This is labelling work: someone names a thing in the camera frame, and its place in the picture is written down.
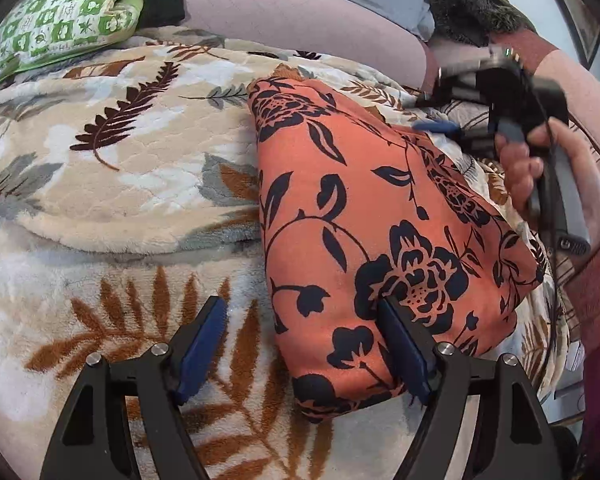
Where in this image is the person's right hand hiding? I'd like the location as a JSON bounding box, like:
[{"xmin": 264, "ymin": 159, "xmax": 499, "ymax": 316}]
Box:
[{"xmin": 494, "ymin": 119, "xmax": 600, "ymax": 283}]

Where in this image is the wooden picture frame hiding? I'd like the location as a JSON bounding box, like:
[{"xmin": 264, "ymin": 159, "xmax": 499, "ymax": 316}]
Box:
[{"xmin": 550, "ymin": 0, "xmax": 600, "ymax": 68}]

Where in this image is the pink sofa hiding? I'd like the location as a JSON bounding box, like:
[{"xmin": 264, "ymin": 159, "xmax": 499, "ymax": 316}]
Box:
[{"xmin": 182, "ymin": 0, "xmax": 600, "ymax": 161}]

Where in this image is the dark furry cushion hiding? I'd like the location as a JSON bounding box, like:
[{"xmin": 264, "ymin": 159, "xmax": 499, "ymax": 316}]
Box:
[{"xmin": 430, "ymin": 0, "xmax": 536, "ymax": 47}]

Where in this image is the leaf print fleece blanket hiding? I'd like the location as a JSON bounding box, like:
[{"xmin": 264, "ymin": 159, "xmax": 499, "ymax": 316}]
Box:
[{"xmin": 0, "ymin": 25, "xmax": 571, "ymax": 480}]

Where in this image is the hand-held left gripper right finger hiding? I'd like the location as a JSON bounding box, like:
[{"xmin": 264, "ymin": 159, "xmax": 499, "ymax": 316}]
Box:
[{"xmin": 377, "ymin": 296, "xmax": 566, "ymax": 480}]

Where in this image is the orange floral shirt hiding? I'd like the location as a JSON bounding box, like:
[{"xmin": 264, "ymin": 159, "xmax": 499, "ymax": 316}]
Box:
[{"xmin": 247, "ymin": 76, "xmax": 548, "ymax": 423}]

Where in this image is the green checkered pillow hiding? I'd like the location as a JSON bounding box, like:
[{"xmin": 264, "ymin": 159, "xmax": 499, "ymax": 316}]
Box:
[{"xmin": 0, "ymin": 0, "xmax": 146, "ymax": 95}]

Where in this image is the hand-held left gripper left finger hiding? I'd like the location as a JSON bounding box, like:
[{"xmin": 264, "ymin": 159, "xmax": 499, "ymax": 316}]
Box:
[{"xmin": 40, "ymin": 296, "xmax": 228, "ymax": 480}]

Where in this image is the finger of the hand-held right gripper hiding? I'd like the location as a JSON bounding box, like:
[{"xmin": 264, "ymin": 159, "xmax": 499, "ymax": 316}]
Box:
[
  {"xmin": 414, "ymin": 55, "xmax": 488, "ymax": 109},
  {"xmin": 411, "ymin": 117, "xmax": 497, "ymax": 150}
]

